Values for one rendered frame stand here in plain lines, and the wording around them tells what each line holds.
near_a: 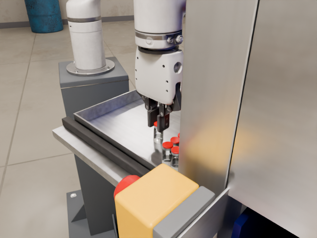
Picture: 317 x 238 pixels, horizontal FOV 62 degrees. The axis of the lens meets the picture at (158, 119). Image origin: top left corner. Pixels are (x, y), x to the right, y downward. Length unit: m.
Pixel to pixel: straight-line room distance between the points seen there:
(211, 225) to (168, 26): 0.31
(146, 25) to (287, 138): 0.30
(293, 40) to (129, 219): 0.20
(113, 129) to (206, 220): 0.41
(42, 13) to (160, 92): 5.57
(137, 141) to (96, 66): 0.53
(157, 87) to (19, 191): 1.53
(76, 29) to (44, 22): 5.00
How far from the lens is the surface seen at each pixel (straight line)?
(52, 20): 6.05
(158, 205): 0.26
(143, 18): 0.46
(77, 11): 1.02
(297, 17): 0.20
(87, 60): 1.05
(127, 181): 0.31
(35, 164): 2.09
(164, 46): 0.46
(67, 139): 0.64
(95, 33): 1.03
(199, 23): 0.24
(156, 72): 0.49
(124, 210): 0.27
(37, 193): 1.85
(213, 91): 0.25
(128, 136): 0.61
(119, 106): 0.74
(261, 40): 0.22
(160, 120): 0.54
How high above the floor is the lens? 1.22
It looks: 30 degrees down
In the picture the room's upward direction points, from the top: straight up
